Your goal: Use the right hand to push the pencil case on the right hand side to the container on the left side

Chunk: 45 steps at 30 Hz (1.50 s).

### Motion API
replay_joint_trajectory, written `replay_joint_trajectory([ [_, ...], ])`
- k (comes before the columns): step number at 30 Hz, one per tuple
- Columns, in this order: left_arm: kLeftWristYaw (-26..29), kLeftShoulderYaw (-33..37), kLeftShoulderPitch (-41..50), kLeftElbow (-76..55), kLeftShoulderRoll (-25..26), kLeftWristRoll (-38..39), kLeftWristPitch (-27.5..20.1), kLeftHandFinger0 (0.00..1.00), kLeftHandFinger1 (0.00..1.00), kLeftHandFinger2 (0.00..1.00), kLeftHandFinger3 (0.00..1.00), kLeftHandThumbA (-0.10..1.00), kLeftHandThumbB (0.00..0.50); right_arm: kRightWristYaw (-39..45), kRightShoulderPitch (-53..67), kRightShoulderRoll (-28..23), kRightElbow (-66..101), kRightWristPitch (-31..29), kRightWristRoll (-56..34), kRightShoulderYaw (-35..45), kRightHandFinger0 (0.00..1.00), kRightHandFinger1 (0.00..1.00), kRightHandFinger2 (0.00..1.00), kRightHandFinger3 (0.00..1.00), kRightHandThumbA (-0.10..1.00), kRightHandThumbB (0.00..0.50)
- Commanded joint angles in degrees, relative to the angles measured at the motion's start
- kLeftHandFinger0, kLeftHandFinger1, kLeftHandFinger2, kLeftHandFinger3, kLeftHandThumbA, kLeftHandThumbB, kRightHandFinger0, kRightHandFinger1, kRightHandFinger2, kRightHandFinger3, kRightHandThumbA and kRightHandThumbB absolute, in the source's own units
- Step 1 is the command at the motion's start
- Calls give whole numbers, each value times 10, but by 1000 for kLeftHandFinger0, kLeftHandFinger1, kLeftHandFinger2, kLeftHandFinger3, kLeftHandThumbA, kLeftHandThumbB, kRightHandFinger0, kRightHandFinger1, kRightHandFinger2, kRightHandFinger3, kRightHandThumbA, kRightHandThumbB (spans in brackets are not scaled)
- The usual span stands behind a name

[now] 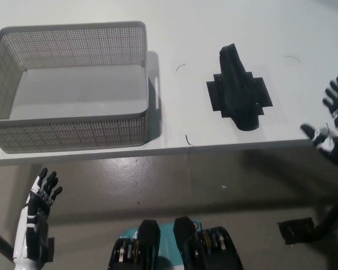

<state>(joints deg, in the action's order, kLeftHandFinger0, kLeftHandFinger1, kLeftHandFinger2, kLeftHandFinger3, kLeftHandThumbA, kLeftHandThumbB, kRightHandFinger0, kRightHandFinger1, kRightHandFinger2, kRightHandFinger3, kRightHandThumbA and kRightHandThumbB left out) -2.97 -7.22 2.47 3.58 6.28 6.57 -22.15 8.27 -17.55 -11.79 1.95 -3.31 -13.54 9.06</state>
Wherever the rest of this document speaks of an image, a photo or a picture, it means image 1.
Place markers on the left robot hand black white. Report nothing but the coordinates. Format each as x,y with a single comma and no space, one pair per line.
33,219

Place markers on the black cloth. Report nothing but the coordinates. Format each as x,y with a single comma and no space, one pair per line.
238,92

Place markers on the thin dark curved thread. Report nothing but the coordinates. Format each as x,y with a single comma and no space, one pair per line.
187,140
180,66
328,128

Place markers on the black tape cross marker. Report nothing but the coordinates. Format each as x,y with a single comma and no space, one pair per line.
264,95

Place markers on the grey perforated metal basket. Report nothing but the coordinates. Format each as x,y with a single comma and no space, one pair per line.
73,132

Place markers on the robot body black teal blocks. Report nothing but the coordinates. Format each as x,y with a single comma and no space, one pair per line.
180,247

